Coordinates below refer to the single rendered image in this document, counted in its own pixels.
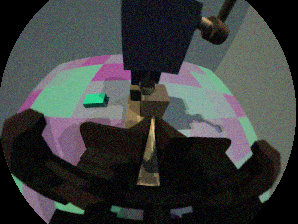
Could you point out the green rectangular block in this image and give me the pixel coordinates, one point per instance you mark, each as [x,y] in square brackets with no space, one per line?
[95,100]

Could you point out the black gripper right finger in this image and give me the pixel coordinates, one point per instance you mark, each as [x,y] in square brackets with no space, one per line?
[174,150]

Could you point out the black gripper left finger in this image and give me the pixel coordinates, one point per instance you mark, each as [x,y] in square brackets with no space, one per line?
[129,142]

